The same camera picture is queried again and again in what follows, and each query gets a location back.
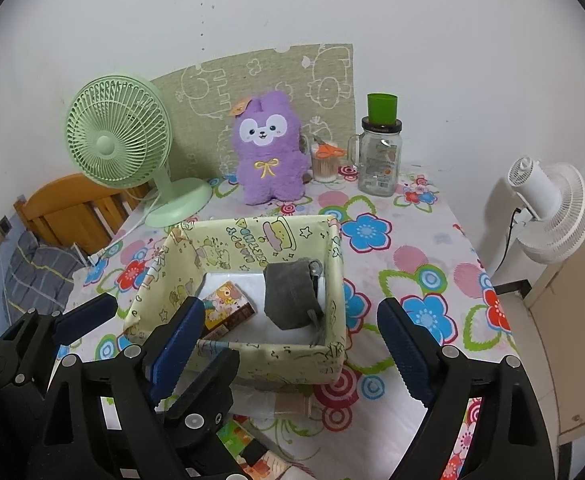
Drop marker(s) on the green plastic cup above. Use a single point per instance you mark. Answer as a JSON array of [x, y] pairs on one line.
[[381, 109]]

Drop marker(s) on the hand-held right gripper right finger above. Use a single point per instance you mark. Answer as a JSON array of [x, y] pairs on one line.
[[402, 355]]

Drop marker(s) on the white tube with silver cap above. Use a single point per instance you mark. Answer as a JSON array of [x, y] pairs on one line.
[[292, 402]]

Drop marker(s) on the green patterned wall mat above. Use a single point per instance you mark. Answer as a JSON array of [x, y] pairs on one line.
[[282, 70]]

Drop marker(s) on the purple plush toy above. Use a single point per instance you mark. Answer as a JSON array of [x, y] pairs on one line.
[[267, 170]]

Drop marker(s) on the gray plaid blanket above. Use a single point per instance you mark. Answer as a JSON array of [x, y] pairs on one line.
[[37, 270]]

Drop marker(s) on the wall outlet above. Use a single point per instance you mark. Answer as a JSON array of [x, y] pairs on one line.
[[3, 227]]

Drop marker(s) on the bear print tissue packet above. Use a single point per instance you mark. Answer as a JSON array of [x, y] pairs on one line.
[[227, 305]]

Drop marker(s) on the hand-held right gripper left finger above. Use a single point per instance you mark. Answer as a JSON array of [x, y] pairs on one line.
[[177, 355]]

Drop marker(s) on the white clip fan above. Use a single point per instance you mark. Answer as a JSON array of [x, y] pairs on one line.
[[532, 185]]

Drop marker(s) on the green desk fan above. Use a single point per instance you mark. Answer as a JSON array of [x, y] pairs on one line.
[[105, 145]]

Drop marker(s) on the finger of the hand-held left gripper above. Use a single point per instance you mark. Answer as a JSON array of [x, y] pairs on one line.
[[87, 312], [207, 380]]

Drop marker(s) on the yellow patterned storage box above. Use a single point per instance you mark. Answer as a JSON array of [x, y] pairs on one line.
[[282, 360]]

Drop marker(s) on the green and orange tissue packet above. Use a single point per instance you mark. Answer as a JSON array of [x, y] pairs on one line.
[[252, 460]]

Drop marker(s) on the wooden chair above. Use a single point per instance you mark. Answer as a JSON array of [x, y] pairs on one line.
[[67, 205]]

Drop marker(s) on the glass jar with black lid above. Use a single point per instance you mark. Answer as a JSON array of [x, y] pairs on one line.
[[377, 160]]

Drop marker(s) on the gray cloth pouch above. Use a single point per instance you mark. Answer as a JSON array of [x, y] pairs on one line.
[[287, 300]]

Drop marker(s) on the clear cotton swab jar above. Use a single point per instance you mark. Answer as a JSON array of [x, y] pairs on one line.
[[325, 167]]

